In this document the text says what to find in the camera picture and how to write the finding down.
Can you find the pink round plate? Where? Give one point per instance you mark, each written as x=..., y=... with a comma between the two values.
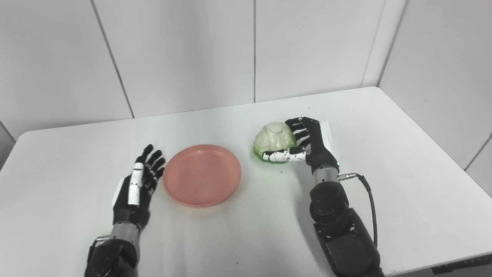
x=201, y=175

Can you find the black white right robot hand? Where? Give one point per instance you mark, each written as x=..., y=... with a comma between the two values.
x=321, y=148

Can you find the black under-table bracket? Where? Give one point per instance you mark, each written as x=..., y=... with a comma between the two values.
x=461, y=265

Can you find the white green toy cabbage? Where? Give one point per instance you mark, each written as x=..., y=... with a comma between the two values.
x=275, y=136

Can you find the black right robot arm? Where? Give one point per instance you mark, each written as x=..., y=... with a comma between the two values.
x=342, y=231

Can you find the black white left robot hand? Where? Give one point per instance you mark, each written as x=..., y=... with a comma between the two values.
x=132, y=204

